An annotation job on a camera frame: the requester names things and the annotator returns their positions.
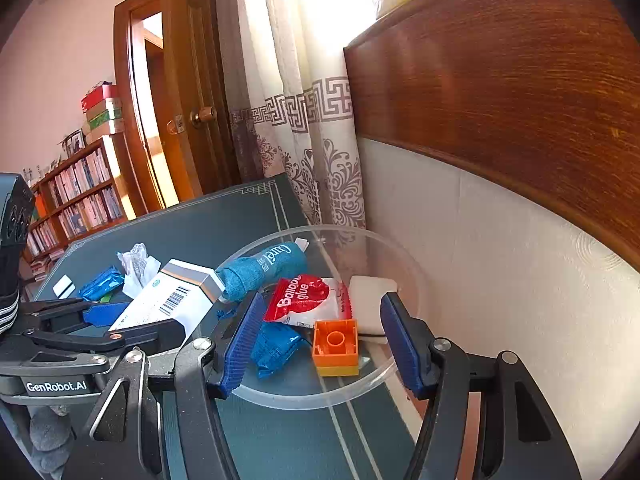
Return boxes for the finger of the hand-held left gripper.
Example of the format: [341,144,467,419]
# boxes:
[21,299,133,330]
[24,318,187,357]

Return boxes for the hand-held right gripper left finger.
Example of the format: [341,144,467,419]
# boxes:
[62,290,266,480]

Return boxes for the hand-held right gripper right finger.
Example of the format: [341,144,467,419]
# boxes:
[380,291,583,480]

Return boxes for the blue snack packet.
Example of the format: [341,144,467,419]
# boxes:
[77,266,126,303]

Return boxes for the small blue foil packet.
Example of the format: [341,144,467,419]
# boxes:
[250,321,311,380]

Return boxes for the white orange medicine box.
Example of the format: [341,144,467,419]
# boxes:
[107,259,227,346]

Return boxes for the clear plastic wrapper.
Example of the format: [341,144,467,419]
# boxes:
[116,243,161,298]

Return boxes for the orange yellow toy brick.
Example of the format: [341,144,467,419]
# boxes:
[311,319,361,377]

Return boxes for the red white glue packet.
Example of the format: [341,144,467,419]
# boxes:
[262,274,353,331]

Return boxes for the teal towel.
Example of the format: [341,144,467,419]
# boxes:
[215,236,310,306]

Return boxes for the clear plastic bowl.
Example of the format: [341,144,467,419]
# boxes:
[192,224,431,411]

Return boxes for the person's left hand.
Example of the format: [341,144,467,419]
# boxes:
[29,404,75,480]

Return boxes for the rows of books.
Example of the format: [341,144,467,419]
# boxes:
[25,147,126,276]

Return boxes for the wooden bookshelf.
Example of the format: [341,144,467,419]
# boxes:
[22,132,151,281]

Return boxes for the framed picture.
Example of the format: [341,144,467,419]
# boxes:
[62,129,86,158]

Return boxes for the stack of cardboard boxes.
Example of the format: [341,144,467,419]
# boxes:
[81,80,126,145]

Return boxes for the patterned beige curtain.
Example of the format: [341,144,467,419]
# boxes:
[215,0,381,251]

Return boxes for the wooden door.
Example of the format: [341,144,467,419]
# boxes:
[160,0,241,201]

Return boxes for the wooden headboard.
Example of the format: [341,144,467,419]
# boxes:
[342,0,640,273]

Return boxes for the wooden door frame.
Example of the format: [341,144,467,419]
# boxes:
[114,0,181,216]

